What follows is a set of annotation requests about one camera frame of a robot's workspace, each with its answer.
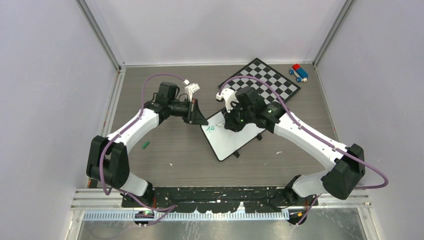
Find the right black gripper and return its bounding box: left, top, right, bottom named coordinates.
left=221, top=100, right=254, bottom=132

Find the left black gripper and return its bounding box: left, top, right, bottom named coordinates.
left=168, top=98, right=209, bottom=126

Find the small whiteboard with stand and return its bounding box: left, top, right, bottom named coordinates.
left=200, top=108, right=265, bottom=161

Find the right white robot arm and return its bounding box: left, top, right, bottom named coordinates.
left=215, top=86, right=365, bottom=205

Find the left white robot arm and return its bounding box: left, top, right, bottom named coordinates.
left=86, top=80, right=208, bottom=207

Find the black white checkerboard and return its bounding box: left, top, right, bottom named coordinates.
left=224, top=58, right=301, bottom=104

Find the red blue toy car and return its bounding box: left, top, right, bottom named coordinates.
left=289, top=63, right=309, bottom=83

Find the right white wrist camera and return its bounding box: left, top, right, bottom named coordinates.
left=215, top=88, right=239, bottom=113

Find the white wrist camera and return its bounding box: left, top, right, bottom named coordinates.
left=215, top=88, right=239, bottom=113
left=183, top=79, right=200, bottom=102

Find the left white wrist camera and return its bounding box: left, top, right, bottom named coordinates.
left=183, top=79, right=200, bottom=102

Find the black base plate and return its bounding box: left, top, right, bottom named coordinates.
left=121, top=186, right=318, bottom=214

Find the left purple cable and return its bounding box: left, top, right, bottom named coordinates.
left=98, top=73, right=190, bottom=227

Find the purple cable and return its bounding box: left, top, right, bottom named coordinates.
left=98, top=73, right=190, bottom=227
left=217, top=75, right=389, bottom=228

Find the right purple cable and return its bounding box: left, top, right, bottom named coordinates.
left=217, top=75, right=389, bottom=228

